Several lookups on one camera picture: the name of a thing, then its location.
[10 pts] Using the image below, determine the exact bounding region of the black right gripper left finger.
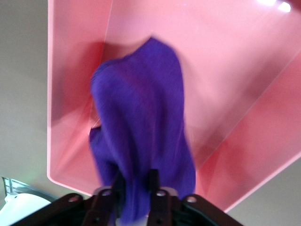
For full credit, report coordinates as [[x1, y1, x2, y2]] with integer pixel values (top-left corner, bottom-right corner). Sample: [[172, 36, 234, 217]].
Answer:
[[86, 172, 125, 226]]

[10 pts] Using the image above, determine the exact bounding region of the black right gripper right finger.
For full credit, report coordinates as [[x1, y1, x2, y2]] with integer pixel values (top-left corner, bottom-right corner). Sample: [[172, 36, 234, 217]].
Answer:
[[147, 169, 176, 226]]

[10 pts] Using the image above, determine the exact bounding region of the purple cloth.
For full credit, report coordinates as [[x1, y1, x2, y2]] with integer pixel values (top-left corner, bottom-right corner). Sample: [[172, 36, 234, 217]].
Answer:
[[88, 36, 197, 224]]

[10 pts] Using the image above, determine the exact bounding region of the pink plastic bin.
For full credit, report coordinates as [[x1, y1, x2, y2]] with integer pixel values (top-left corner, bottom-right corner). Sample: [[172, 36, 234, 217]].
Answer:
[[46, 0, 301, 214]]

